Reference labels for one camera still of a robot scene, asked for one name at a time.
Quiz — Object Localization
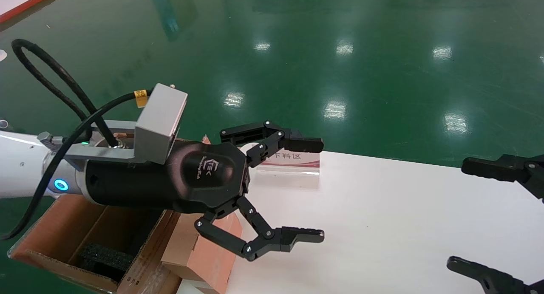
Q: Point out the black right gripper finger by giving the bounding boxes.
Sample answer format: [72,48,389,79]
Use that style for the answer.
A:
[462,154,544,201]
[446,256,544,294]

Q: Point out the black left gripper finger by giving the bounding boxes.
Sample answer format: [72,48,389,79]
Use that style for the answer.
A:
[195,195,325,261]

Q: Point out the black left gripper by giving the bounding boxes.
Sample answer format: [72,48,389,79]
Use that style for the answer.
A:
[83,121,324,215]

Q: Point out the small cardboard box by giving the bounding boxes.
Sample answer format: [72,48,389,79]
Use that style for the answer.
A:
[161,211,243,294]

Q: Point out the large open cardboard box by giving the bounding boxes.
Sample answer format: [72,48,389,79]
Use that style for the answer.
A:
[8,135,213,294]

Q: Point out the acrylic sign with Chinese text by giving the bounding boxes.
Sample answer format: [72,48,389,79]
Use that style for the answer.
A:
[257,151,320,176]

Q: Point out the black foam insert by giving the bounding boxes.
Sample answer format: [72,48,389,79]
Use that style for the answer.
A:
[76,242,136,282]

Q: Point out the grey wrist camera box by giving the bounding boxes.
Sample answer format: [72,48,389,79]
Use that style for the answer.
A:
[134,83,188,165]

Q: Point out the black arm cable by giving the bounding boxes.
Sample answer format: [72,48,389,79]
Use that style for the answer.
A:
[0,39,149,240]

